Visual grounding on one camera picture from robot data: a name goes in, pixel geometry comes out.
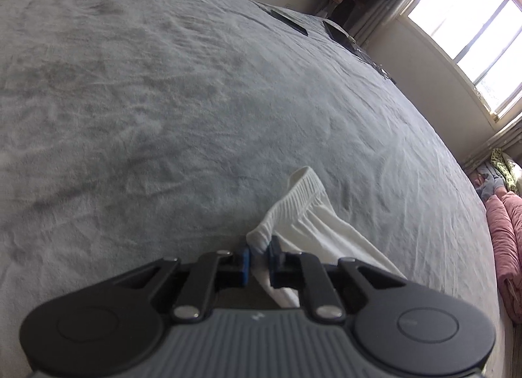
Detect tangled cables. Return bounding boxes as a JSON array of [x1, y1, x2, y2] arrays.
[[354, 47, 397, 84]]

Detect grey bed blanket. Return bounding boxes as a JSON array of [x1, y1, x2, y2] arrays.
[[0, 0, 503, 378]]

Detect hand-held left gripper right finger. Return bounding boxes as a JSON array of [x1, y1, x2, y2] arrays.
[[267, 236, 408, 325]]

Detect window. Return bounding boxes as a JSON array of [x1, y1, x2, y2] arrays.
[[400, 0, 522, 120]]

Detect white long-sleeved shirt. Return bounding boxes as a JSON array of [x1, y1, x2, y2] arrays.
[[246, 166, 408, 309]]

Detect black phone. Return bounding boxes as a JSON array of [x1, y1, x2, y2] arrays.
[[268, 7, 309, 37]]

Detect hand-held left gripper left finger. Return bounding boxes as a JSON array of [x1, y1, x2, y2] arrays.
[[110, 248, 251, 325]]

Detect green patterned cloth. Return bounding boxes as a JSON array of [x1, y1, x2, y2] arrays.
[[489, 147, 522, 196]]

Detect black tablet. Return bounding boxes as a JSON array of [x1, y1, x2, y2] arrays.
[[322, 20, 358, 53]]

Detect pink quilt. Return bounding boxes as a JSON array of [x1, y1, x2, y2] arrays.
[[485, 192, 522, 314]]

